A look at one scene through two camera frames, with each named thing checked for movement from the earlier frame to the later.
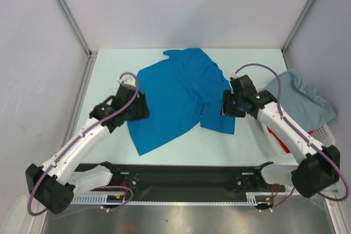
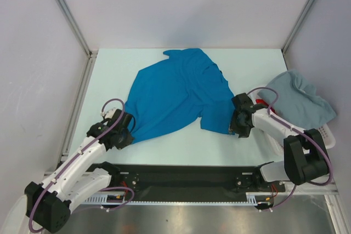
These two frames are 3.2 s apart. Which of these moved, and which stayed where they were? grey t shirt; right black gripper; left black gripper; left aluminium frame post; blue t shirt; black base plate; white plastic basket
Moved: blue t shirt; right black gripper; left black gripper
Stayed: black base plate; grey t shirt; left aluminium frame post; white plastic basket
